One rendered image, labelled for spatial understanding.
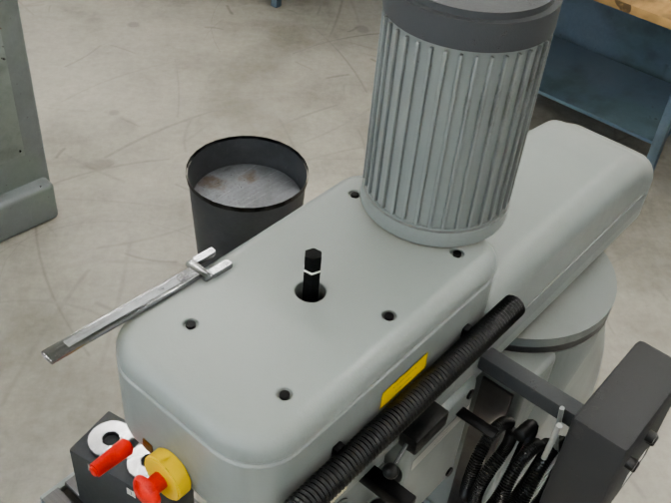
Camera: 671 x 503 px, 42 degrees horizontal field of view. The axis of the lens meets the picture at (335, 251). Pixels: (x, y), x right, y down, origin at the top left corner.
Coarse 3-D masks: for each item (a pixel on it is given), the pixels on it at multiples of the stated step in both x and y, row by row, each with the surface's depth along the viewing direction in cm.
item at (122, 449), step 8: (120, 440) 106; (128, 440) 106; (136, 440) 107; (112, 448) 105; (120, 448) 105; (128, 448) 106; (104, 456) 104; (112, 456) 104; (120, 456) 105; (128, 456) 106; (96, 464) 103; (104, 464) 104; (112, 464) 104; (96, 472) 103; (104, 472) 104
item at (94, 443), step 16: (112, 416) 182; (96, 432) 177; (112, 432) 178; (128, 432) 177; (80, 448) 175; (96, 448) 174; (144, 448) 175; (80, 464) 176; (128, 464) 172; (144, 464) 173; (80, 480) 181; (96, 480) 176; (112, 480) 172; (128, 480) 170; (80, 496) 185; (96, 496) 181; (112, 496) 177; (128, 496) 173; (160, 496) 169; (192, 496) 184
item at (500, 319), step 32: (480, 320) 114; (512, 320) 115; (448, 352) 109; (480, 352) 110; (416, 384) 104; (448, 384) 106; (384, 416) 100; (416, 416) 102; (352, 448) 96; (384, 448) 99; (320, 480) 93
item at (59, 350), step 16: (208, 256) 105; (192, 272) 102; (208, 272) 103; (160, 288) 100; (176, 288) 100; (128, 304) 98; (144, 304) 98; (96, 320) 96; (112, 320) 96; (80, 336) 94; (96, 336) 94; (48, 352) 92; (64, 352) 92
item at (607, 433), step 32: (640, 352) 122; (608, 384) 117; (640, 384) 117; (576, 416) 113; (608, 416) 113; (640, 416) 113; (576, 448) 114; (608, 448) 111; (640, 448) 120; (576, 480) 117; (608, 480) 113
